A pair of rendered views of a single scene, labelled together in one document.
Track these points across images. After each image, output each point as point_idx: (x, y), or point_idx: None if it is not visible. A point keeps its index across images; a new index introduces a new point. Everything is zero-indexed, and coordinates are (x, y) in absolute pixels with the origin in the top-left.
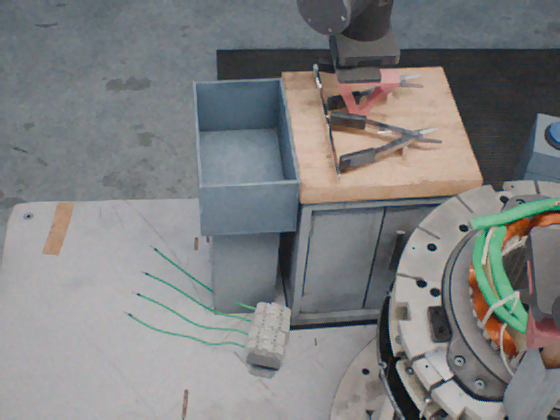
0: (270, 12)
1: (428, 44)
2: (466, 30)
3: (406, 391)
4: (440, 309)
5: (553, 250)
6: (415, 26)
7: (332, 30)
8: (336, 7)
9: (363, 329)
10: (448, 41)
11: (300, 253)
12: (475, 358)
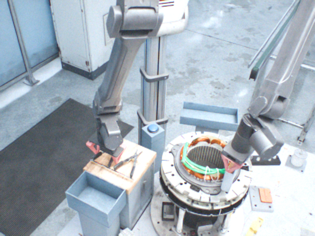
0: None
1: (20, 133)
2: (27, 120)
3: (196, 209)
4: (192, 184)
5: (230, 150)
6: (10, 130)
7: (118, 145)
8: (118, 139)
9: (143, 215)
10: (25, 127)
11: (129, 208)
12: (208, 187)
